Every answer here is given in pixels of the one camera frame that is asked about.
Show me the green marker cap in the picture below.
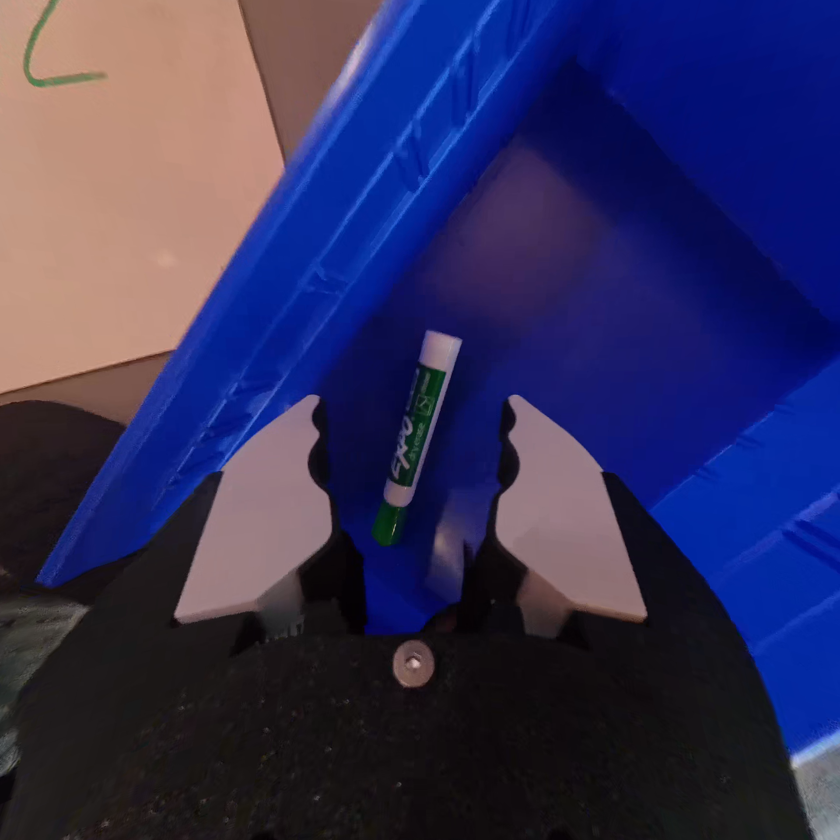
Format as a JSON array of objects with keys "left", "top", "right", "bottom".
[{"left": 372, "top": 503, "right": 409, "bottom": 547}]

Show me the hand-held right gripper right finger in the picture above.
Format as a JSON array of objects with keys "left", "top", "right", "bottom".
[{"left": 470, "top": 394, "right": 648, "bottom": 640}]

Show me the blue plastic bin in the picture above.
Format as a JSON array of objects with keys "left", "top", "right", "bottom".
[{"left": 37, "top": 0, "right": 840, "bottom": 756}]

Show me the white whiteboard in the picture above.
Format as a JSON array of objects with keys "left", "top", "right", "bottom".
[{"left": 0, "top": 0, "right": 286, "bottom": 395}]

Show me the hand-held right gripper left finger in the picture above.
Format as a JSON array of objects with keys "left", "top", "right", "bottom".
[{"left": 175, "top": 394, "right": 366, "bottom": 637}]

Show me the green whiteboard marker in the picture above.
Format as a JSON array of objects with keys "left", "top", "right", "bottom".
[{"left": 381, "top": 331, "right": 463, "bottom": 513}]

